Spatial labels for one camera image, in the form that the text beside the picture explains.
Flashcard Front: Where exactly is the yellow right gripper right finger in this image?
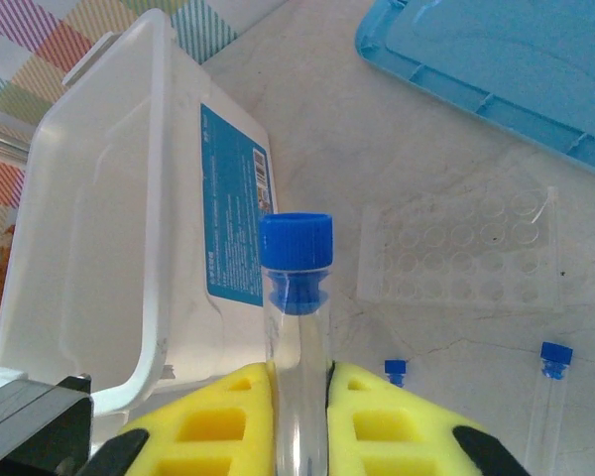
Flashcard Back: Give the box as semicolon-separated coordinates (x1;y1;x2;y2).
326;361;532;476

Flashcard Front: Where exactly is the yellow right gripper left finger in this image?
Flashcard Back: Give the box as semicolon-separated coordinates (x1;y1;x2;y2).
81;361;279;476

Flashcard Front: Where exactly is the clear test tube blue cap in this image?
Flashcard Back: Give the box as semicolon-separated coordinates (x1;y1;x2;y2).
258;211;335;476
525;340;575;476
383;358;410;391

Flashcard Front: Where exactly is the white plastic storage bin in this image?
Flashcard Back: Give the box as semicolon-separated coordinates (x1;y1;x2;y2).
0;7;279;416

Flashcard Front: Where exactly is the blue plastic bin lid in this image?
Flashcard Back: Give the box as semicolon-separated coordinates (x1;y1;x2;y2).
354;0;595;179

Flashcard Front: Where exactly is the aluminium frame post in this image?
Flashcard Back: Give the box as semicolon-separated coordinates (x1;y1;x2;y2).
0;103;34;168

